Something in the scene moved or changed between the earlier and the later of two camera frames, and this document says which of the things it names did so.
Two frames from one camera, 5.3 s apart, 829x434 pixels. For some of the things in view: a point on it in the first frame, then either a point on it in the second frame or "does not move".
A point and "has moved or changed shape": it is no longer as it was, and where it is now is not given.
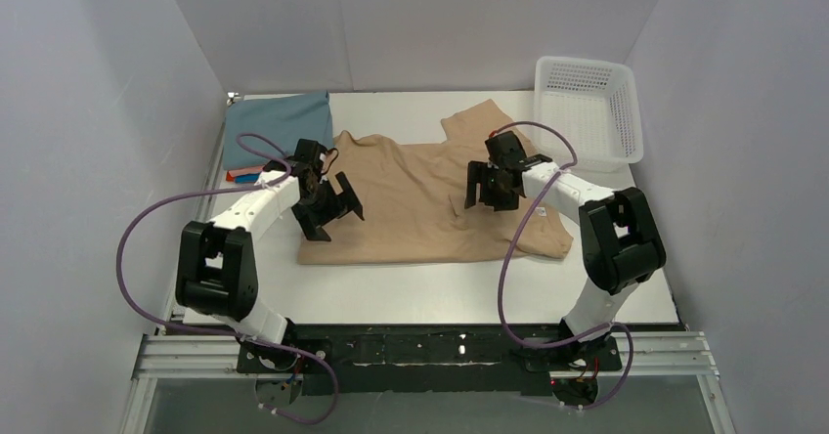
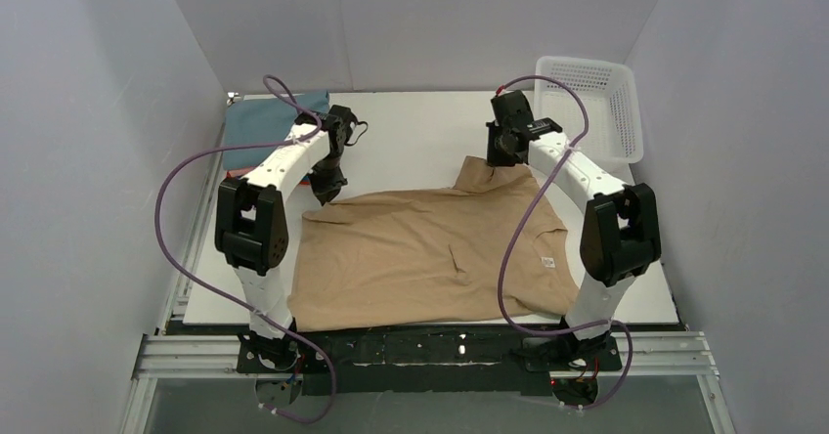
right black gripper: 493,183 to 500,152
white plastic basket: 595,104 does not move
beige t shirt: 413,199 has moved or changed shape
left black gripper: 327,205 to 327,180
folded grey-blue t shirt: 281,120 does not move
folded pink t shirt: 245,171 does not move
